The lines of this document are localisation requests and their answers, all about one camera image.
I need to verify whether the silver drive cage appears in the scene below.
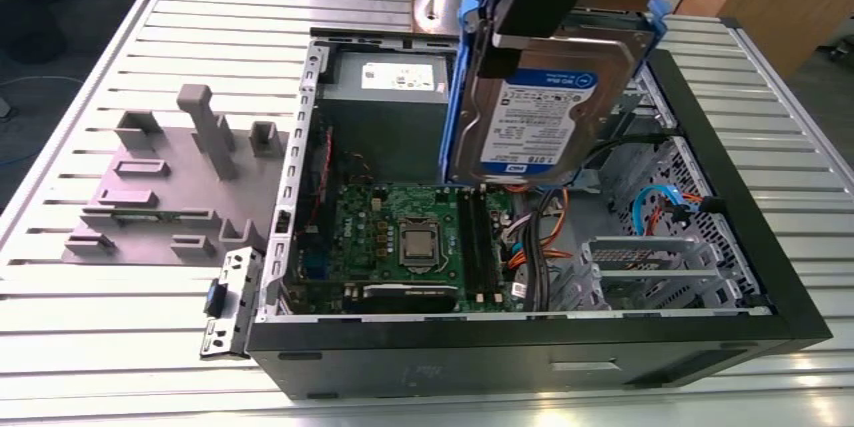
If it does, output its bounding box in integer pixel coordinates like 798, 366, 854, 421
597, 66, 676, 168

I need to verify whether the orange wire bundle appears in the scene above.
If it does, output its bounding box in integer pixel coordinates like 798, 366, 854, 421
506, 185, 576, 273

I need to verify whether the silver CPU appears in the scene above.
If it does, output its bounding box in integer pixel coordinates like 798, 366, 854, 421
399, 229, 442, 261

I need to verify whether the green RAM stick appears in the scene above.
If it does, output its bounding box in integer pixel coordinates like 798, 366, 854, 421
110, 211, 186, 224

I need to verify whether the silver disk bay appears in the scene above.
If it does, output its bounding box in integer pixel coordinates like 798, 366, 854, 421
580, 235, 760, 311

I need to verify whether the grey parts rack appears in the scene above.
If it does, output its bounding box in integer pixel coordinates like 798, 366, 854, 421
61, 84, 295, 266

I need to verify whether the black cable bundle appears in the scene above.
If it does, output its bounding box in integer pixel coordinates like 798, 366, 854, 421
524, 132, 676, 311

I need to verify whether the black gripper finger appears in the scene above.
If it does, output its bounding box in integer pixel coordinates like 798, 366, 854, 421
477, 44, 529, 79

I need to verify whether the red power wire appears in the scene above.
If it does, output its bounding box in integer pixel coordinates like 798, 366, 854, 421
650, 194, 693, 238

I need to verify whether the black open PC case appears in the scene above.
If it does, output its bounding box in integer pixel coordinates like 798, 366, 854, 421
199, 26, 834, 401

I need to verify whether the green motherboard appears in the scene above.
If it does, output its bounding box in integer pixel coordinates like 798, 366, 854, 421
293, 181, 529, 316

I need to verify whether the black graphics card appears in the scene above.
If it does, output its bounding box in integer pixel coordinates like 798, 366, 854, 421
346, 282, 462, 316

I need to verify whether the blue monitor plug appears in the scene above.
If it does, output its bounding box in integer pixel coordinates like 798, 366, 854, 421
203, 279, 229, 318

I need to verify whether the CPU socket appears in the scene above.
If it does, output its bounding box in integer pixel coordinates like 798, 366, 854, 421
393, 215, 453, 277

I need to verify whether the grey power supply unit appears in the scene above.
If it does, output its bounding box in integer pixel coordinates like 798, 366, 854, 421
317, 51, 461, 186

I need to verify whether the blue data wire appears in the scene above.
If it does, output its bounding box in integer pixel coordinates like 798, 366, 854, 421
630, 185, 729, 238

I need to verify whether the blue floor cable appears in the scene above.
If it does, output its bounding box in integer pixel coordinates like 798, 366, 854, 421
0, 144, 46, 168
0, 75, 86, 91

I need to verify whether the hard disk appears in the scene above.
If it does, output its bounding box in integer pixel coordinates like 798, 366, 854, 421
437, 0, 672, 187

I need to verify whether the black RAM slot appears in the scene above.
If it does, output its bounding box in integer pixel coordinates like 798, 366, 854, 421
474, 184, 504, 301
457, 184, 488, 301

